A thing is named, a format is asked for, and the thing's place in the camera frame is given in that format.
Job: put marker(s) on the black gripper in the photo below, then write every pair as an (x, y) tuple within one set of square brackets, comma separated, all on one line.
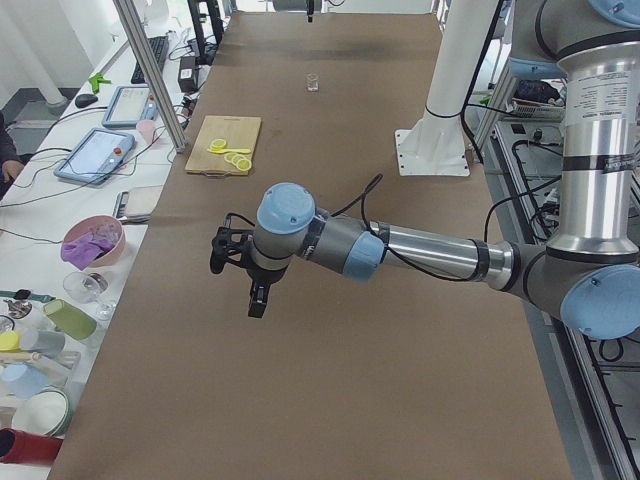
[(264, 275)]

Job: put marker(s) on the small clear glass cup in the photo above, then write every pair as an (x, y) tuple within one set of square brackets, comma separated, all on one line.
[(312, 82)]

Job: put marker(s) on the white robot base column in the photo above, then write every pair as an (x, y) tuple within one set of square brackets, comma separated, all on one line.
[(435, 145)]

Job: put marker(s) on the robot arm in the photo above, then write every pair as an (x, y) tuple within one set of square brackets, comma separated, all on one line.
[(586, 274)]

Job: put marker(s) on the green plastic cup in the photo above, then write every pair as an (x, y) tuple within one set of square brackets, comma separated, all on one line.
[(70, 319)]

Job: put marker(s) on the pink plastic cup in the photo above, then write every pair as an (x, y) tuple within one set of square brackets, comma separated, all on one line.
[(146, 128)]

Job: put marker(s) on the light blue cup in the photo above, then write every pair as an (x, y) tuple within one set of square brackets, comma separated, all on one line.
[(24, 380)]

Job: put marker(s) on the red cup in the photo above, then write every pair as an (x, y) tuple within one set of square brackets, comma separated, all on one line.
[(20, 447)]

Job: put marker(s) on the lemon slice stack lower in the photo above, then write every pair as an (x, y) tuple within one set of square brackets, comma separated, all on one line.
[(240, 161)]

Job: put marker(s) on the yellow plastic knife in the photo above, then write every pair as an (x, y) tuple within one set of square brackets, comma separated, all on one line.
[(229, 150)]

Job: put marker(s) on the lemon slice on board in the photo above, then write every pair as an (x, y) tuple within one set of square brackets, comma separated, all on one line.
[(217, 145)]

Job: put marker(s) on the pink bowl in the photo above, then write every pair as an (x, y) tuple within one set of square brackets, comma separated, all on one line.
[(103, 226)]

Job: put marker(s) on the clear wine glass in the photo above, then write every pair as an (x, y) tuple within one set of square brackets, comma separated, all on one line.
[(88, 288)]

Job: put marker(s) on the purple cloth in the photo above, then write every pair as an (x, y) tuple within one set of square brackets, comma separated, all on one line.
[(84, 250)]

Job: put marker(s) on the blue teach pendant near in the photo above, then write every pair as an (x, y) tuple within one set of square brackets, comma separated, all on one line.
[(96, 157)]

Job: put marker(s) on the blue teach pendant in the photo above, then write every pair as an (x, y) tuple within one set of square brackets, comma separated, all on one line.
[(128, 106), (96, 157)]

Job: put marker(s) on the blue teach pendant far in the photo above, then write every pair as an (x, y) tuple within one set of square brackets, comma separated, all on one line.
[(128, 106)]

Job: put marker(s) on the white green bowl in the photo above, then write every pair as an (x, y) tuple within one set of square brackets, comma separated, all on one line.
[(47, 413)]

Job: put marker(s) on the black computer mouse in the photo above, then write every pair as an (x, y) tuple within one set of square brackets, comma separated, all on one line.
[(84, 100)]

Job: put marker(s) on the aluminium frame post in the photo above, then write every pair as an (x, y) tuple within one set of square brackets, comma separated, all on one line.
[(140, 46)]

